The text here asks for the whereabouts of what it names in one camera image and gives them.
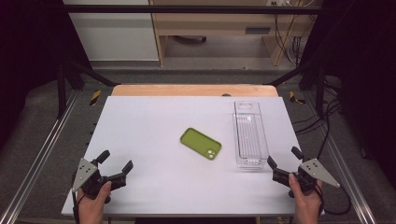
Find green phone case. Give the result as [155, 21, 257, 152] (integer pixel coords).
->
[179, 127, 222, 161]

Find white cabinet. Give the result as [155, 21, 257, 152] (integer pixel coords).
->
[62, 0, 160, 62]

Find aluminium rail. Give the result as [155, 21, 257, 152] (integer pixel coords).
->
[0, 89, 80, 224]
[303, 90, 379, 224]

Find white power strip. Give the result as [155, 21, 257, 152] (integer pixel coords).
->
[266, 0, 292, 7]

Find clear plastic container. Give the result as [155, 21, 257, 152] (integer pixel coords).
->
[232, 100, 270, 170]

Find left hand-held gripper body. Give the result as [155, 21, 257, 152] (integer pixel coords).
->
[72, 158, 127, 201]

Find black frame crossbar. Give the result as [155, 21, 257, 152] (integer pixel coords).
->
[62, 4, 328, 15]

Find yellow black tape strip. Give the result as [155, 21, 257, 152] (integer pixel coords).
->
[288, 90, 307, 105]
[89, 89, 103, 107]

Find black curtain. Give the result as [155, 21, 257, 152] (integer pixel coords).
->
[0, 0, 93, 151]
[298, 0, 396, 189]

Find person's left hand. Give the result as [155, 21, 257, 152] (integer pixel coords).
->
[77, 180, 113, 224]

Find black floor cables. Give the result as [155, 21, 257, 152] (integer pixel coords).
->
[291, 77, 344, 161]

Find hanging desk cables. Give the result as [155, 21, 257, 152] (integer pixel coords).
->
[273, 0, 309, 66]

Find wooden table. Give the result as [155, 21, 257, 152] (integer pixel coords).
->
[110, 83, 279, 98]

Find black frame strut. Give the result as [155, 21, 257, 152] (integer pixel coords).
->
[263, 60, 327, 119]
[56, 58, 121, 119]

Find person's right hand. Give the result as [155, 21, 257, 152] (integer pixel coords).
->
[288, 173, 323, 224]

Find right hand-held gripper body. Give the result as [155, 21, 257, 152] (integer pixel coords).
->
[272, 158, 341, 194]

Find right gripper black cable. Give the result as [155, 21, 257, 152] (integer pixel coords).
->
[317, 182, 352, 217]

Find grey desk label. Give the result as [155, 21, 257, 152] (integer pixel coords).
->
[245, 26, 272, 35]

